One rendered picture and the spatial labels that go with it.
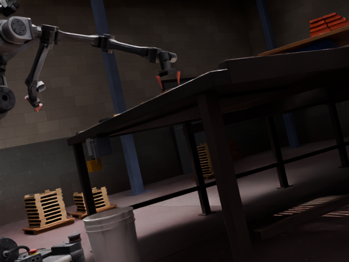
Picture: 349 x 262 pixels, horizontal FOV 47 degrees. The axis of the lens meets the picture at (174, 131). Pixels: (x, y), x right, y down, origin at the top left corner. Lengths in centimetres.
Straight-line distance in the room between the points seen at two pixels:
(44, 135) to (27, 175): 78
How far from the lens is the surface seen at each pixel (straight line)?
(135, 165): 696
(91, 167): 287
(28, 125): 759
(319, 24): 243
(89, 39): 259
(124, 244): 238
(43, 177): 756
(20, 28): 232
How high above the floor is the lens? 68
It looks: 2 degrees up
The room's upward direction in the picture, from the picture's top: 13 degrees counter-clockwise
